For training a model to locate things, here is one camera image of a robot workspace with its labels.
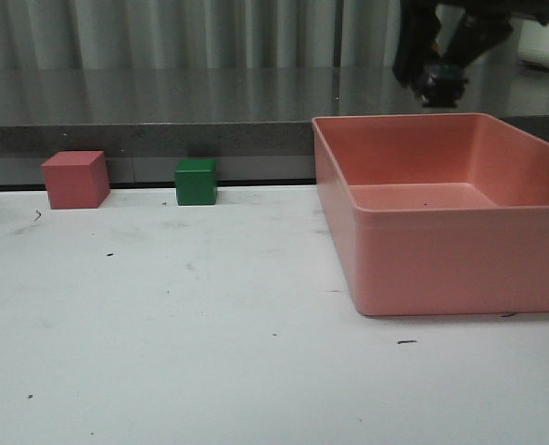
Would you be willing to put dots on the green cube right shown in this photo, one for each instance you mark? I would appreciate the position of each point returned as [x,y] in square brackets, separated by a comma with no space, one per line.
[196,182]

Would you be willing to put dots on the grey stone counter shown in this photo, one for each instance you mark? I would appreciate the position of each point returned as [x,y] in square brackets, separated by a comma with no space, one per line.
[256,123]

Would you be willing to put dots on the pink cube back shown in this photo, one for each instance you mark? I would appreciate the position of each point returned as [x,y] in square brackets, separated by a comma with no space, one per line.
[76,179]

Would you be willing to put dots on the pink plastic bin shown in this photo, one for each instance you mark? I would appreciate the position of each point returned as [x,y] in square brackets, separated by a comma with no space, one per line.
[436,214]

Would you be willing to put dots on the white appliance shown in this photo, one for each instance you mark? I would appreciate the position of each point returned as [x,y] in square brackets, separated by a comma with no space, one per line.
[545,41]

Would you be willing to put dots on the grey curtain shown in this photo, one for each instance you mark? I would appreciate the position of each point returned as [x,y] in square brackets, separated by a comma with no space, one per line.
[157,35]

